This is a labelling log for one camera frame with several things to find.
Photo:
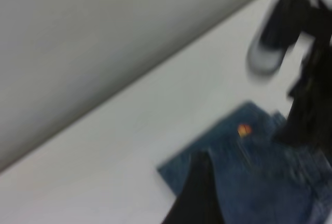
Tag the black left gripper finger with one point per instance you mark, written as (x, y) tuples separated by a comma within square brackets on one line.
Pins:
[(199, 195)]

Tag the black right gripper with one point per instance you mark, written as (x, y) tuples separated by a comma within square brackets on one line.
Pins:
[(316, 91)]

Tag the blue denim shorts with print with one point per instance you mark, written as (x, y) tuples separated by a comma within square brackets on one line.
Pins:
[(259, 182)]

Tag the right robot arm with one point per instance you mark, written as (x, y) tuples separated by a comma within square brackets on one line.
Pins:
[(280, 27)]

